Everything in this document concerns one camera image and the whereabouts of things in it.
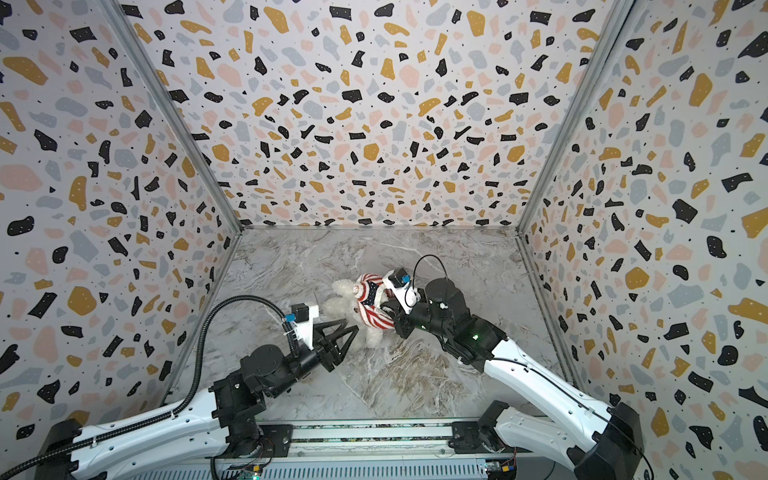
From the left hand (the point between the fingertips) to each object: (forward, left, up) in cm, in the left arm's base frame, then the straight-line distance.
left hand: (355, 323), depth 65 cm
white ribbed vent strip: (-24, +10, -27) cm, 38 cm away
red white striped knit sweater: (+6, -2, +5) cm, 8 cm away
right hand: (+5, -5, +1) cm, 8 cm away
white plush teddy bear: (+14, +7, -15) cm, 21 cm away
